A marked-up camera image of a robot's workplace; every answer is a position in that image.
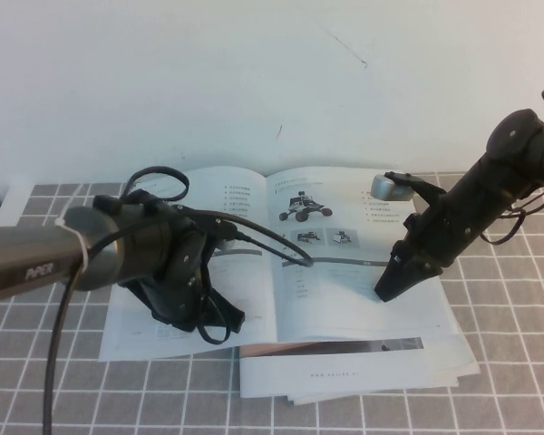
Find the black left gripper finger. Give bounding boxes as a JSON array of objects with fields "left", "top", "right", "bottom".
[
  {"left": 151, "top": 309, "right": 197, "bottom": 335},
  {"left": 205, "top": 276, "right": 247, "bottom": 335}
]

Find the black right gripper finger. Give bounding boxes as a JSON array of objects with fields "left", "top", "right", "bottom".
[
  {"left": 373, "top": 256, "right": 419, "bottom": 304},
  {"left": 410, "top": 259, "right": 439, "bottom": 287}
]

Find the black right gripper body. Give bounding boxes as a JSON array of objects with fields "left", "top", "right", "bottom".
[{"left": 391, "top": 205, "right": 455, "bottom": 276}]

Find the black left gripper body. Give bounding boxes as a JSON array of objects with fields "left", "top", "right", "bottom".
[{"left": 116, "top": 189, "right": 219, "bottom": 334}]

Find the white product catalogue book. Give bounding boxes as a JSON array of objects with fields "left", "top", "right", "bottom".
[{"left": 98, "top": 166, "right": 457, "bottom": 363}]

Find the white brochure with cream edge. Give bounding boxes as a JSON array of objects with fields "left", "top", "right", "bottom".
[{"left": 423, "top": 333, "right": 480, "bottom": 381}]

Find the white zip tie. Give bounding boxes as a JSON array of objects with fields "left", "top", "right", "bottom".
[{"left": 55, "top": 216, "right": 92, "bottom": 278}]

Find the white brochure with web address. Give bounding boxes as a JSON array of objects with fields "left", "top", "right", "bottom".
[{"left": 238, "top": 335, "right": 436, "bottom": 401}]

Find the grey white checkered tablecloth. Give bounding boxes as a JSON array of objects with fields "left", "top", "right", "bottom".
[{"left": 0, "top": 169, "right": 544, "bottom": 435}]

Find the plain white brochure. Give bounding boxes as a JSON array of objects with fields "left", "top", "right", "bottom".
[{"left": 285, "top": 375, "right": 460, "bottom": 407}]

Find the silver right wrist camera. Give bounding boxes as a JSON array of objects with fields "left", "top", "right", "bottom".
[{"left": 370, "top": 170, "right": 445, "bottom": 214}]

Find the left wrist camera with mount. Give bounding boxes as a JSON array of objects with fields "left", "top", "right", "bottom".
[{"left": 176, "top": 206, "right": 242, "bottom": 251}]

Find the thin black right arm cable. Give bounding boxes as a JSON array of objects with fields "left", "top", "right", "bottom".
[{"left": 479, "top": 87, "right": 544, "bottom": 249}]

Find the short black looped cable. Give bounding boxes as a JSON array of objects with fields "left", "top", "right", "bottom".
[{"left": 120, "top": 166, "right": 190, "bottom": 206}]

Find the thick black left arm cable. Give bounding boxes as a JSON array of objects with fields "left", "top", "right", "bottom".
[{"left": 43, "top": 206, "right": 315, "bottom": 435}]

